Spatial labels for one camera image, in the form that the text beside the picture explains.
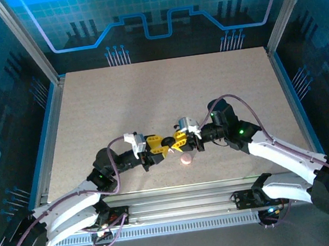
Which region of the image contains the aluminium table side rail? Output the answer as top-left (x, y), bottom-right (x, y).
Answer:
top-left (264, 40), bottom-right (324, 163)
top-left (17, 73), bottom-right (83, 208)

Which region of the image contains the small lit circuit board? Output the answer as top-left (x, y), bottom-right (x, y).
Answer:
top-left (262, 204), bottom-right (282, 218)
top-left (94, 224), bottom-right (113, 239)

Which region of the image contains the grey slotted cable duct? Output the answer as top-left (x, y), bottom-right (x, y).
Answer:
top-left (51, 209), bottom-right (265, 246)

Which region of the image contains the pink round charging case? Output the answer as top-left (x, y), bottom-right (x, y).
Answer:
top-left (179, 152), bottom-right (194, 167)

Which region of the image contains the aluminium upright frame post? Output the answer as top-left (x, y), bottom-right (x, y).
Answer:
top-left (0, 0), bottom-right (62, 93)
top-left (259, 0), bottom-right (327, 55)

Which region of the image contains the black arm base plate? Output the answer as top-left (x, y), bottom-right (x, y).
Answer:
top-left (102, 205), bottom-right (132, 229)
top-left (230, 184), bottom-right (292, 212)

